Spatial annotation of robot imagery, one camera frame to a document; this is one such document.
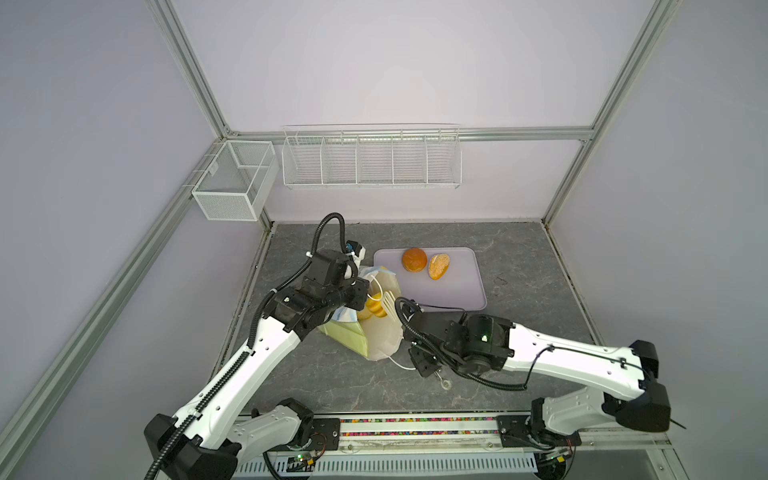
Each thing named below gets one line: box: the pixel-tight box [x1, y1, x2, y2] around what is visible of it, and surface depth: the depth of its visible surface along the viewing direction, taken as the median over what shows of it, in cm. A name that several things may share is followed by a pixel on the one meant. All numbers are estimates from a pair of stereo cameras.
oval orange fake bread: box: [428, 254, 450, 281], surface depth 104 cm
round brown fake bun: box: [401, 247, 428, 273], surface depth 107 cm
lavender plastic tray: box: [374, 247, 487, 311], surface depth 107 cm
